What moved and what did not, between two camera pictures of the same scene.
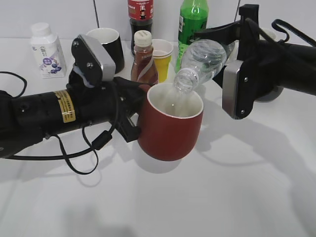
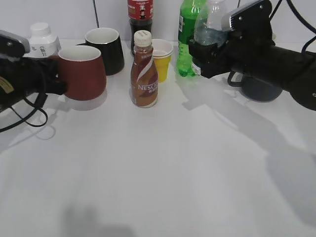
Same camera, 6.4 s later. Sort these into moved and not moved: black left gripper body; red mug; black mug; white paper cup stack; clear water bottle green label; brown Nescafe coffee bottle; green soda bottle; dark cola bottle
Moved: clear water bottle green label; black left gripper body; red mug
Not moved: green soda bottle; white paper cup stack; black mug; dark cola bottle; brown Nescafe coffee bottle
